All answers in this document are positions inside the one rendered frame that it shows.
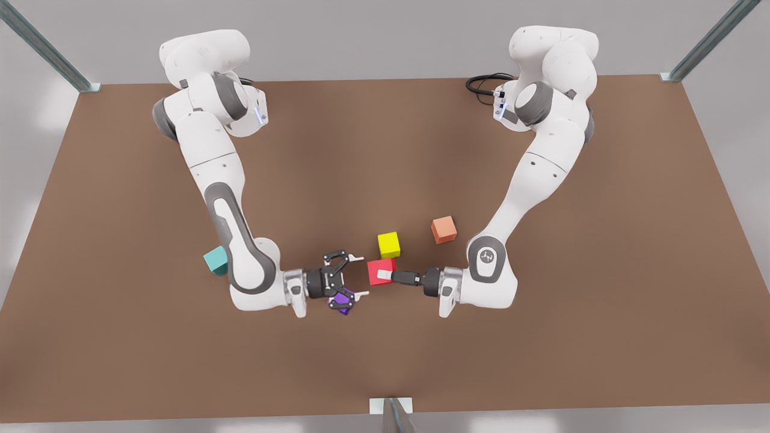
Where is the red wooden cube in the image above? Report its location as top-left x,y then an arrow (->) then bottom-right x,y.
368,259 -> 398,287

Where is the purple wooden cube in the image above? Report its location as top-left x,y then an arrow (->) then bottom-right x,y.
327,288 -> 357,316

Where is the yellow wooden cube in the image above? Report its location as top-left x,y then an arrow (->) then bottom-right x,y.
377,232 -> 401,260

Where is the orange wooden cube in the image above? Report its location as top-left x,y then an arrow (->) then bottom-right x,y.
431,216 -> 458,245

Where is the teal blue wooden cube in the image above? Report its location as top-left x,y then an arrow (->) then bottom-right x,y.
203,246 -> 230,277

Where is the silver frame post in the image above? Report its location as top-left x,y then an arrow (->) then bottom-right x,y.
0,0 -> 102,93
368,397 -> 417,433
659,0 -> 762,82

